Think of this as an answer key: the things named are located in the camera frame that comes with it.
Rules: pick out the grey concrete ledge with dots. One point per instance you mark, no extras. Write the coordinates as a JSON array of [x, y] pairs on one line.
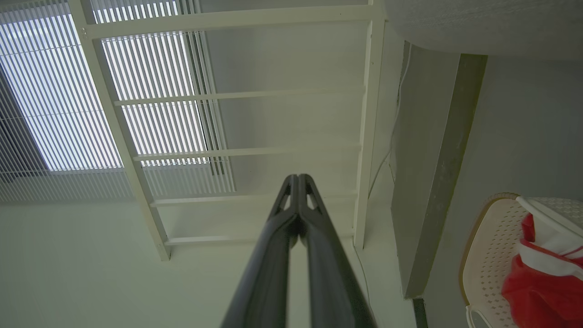
[[428, 173]]

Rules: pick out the red and white clothing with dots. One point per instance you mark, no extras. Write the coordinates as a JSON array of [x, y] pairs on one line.
[[542, 287]]

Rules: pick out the black baseboard strip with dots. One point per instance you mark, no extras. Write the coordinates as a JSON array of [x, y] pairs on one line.
[[420, 314]]

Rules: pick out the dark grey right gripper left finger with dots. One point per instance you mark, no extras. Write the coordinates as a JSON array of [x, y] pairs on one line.
[[262, 282]]

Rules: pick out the white metal railing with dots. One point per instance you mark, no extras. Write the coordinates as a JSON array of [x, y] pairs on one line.
[[371, 136]]

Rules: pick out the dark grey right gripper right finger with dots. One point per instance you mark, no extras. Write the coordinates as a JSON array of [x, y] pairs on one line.
[[334, 282]]

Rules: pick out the cream perforated laundry basket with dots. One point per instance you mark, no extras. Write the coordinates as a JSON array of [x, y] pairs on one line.
[[489, 255]]

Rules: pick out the white slatted window blind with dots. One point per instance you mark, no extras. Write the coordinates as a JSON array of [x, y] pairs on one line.
[[59, 100]]

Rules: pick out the grey fabric sofa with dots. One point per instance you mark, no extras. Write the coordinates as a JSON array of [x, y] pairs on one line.
[[492, 25]]

